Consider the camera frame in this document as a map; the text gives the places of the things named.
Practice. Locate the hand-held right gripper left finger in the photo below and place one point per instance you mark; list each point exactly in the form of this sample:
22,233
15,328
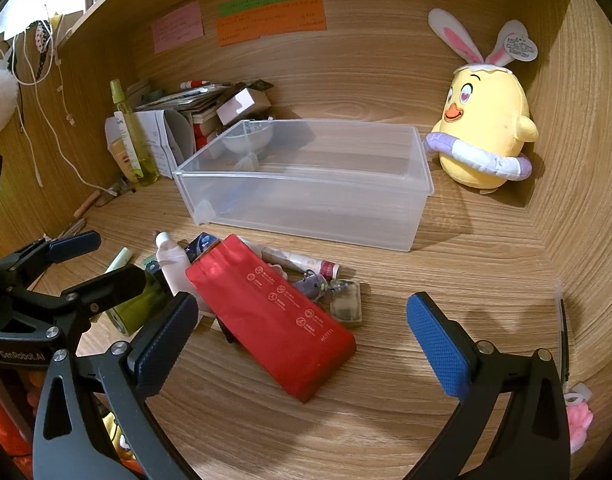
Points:
166,345

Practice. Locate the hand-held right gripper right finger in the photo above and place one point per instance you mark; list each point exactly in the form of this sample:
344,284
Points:
436,345

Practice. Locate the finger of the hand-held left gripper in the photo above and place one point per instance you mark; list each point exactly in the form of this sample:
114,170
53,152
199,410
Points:
76,246
116,283

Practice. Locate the olive green bottle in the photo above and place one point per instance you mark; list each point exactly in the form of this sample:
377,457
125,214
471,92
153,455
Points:
147,306

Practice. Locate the pink bottle with white cap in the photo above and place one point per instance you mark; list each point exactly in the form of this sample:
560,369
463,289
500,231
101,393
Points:
173,265

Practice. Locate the red pouch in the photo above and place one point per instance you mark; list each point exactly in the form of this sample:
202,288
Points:
276,320

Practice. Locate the black bottle with purple cap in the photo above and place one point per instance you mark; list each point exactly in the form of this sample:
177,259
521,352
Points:
308,286

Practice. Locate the clear plastic storage box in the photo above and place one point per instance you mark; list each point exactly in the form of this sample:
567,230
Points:
306,195

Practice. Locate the metal tweezers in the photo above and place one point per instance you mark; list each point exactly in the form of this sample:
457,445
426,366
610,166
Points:
71,230

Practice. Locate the light green tube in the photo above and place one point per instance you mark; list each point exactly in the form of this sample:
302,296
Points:
119,261

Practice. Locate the wooden stick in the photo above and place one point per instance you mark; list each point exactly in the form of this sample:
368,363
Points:
88,203

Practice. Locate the dark blue packet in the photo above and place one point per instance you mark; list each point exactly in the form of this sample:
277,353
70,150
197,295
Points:
203,246

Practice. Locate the cream lotion tube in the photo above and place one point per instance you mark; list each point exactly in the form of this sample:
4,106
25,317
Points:
120,155

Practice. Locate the yellow-green spray bottle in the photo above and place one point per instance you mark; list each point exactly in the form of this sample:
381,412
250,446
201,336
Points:
138,150

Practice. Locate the white paper carton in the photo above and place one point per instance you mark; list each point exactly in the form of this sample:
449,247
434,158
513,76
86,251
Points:
158,135

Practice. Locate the white tube with red cap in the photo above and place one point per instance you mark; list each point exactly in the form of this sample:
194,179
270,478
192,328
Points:
301,261

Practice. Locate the pink plush charm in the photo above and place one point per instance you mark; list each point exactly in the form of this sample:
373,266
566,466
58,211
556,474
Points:
578,417

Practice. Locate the red book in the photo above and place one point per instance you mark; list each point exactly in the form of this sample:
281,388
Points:
202,132

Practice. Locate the stack of books and papers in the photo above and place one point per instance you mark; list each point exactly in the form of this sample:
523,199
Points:
186,100

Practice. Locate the clear glass bowl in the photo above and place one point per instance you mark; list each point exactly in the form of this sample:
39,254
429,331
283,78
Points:
246,140

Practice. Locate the red white marker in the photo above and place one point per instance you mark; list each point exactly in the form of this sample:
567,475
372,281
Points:
201,83

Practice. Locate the small white cardboard box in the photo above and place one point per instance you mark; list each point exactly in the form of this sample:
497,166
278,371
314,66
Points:
243,105

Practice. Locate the yellow chick plush toy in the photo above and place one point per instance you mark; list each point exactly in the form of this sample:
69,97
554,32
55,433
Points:
486,120

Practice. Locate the pink sticky note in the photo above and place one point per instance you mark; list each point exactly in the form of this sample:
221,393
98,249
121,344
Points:
178,27

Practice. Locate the orange sticky note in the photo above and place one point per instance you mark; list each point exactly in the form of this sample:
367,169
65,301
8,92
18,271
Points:
271,22

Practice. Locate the green sticky note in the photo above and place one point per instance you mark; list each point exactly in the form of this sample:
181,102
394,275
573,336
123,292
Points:
256,1

